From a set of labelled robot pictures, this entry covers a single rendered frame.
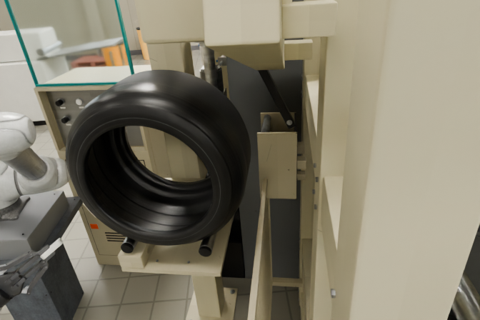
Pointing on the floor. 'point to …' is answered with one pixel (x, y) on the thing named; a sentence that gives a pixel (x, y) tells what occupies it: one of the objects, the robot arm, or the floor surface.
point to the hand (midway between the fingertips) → (51, 248)
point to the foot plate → (223, 307)
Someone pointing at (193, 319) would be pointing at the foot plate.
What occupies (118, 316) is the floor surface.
